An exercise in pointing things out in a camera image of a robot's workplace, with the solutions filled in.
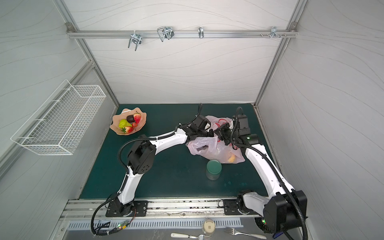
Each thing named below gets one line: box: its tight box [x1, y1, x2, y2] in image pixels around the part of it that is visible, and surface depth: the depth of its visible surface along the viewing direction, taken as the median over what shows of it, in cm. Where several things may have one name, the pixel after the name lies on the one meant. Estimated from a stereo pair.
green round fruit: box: [118, 119, 132, 129], surface depth 103 cm
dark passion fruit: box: [126, 114, 135, 123], surface depth 107 cm
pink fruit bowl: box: [109, 107, 147, 136], surface depth 109 cm
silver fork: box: [224, 227, 267, 240], surface depth 69 cm
